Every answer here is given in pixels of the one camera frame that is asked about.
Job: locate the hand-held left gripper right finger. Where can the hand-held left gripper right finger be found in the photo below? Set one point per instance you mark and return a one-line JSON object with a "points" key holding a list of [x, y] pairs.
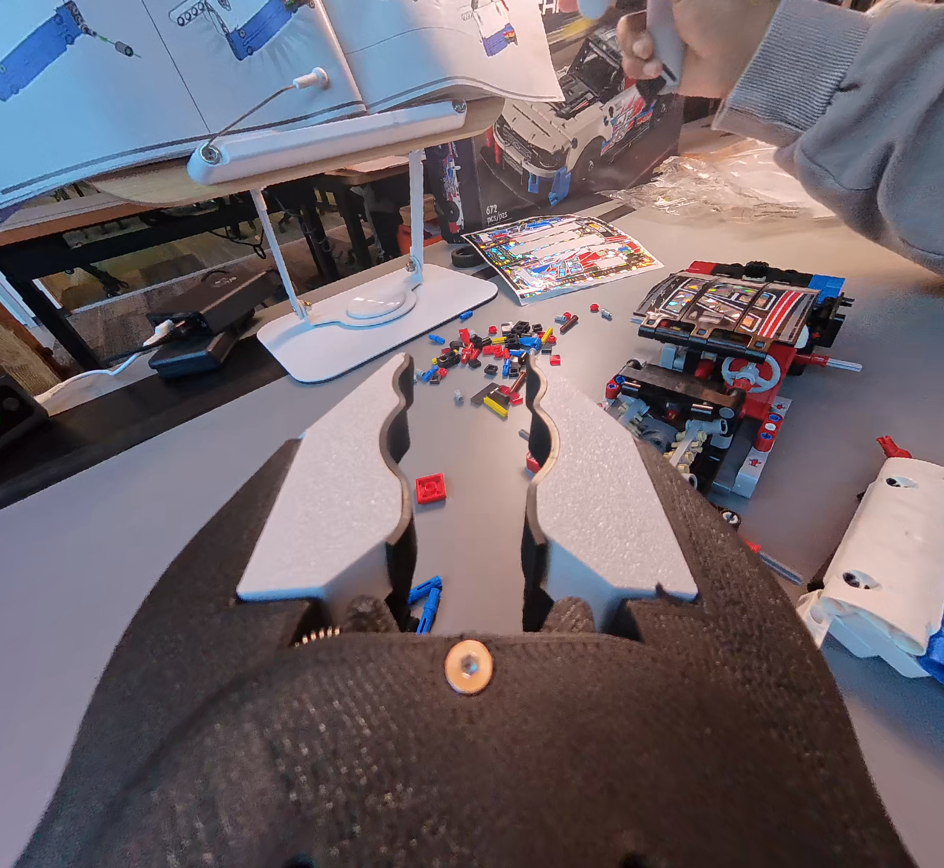
{"points": [[612, 514]]}

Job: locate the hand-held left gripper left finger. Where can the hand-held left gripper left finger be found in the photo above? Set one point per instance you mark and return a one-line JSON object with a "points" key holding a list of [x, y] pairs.
{"points": [[324, 514]]}

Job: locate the lego race car model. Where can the lego race car model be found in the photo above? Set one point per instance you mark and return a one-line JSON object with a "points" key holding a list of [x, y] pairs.
{"points": [[737, 308]]}

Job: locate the white and blue lego panel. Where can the white and blue lego panel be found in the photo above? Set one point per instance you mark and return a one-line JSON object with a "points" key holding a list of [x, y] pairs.
{"points": [[885, 529]]}

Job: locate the lego instruction booklet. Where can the lego instruction booklet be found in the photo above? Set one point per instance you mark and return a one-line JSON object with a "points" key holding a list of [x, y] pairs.
{"points": [[221, 35]]}

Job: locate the person's right forearm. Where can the person's right forearm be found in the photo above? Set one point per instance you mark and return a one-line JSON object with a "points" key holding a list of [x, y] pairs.
{"points": [[848, 116]]}

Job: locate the red square lego plate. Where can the red square lego plate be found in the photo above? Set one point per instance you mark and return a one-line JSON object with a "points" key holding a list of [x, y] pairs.
{"points": [[431, 488]]}

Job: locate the blue lego pin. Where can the blue lego pin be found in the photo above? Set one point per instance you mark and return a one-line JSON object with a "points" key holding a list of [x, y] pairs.
{"points": [[428, 617], [426, 586]]}

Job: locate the lego set box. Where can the lego set box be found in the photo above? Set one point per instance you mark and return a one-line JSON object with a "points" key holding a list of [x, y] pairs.
{"points": [[575, 145]]}

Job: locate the pile of small lego pieces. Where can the pile of small lego pieces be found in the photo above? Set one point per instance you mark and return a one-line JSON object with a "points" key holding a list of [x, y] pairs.
{"points": [[509, 344]]}

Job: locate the black lego tyre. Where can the black lego tyre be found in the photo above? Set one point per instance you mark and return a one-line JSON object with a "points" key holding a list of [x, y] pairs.
{"points": [[464, 257]]}

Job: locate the white book stand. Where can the white book stand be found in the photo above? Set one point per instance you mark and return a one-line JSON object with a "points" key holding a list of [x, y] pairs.
{"points": [[383, 322]]}

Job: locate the black power adapter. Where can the black power adapter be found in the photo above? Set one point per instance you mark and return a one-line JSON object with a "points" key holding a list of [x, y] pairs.
{"points": [[214, 300]]}

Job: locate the heap of clear plastic bags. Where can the heap of clear plastic bags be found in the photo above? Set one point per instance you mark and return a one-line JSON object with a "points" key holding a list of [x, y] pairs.
{"points": [[737, 182]]}

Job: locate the holographic sticker sheet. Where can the holographic sticker sheet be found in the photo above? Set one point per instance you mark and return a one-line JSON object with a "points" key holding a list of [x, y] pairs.
{"points": [[560, 256]]}

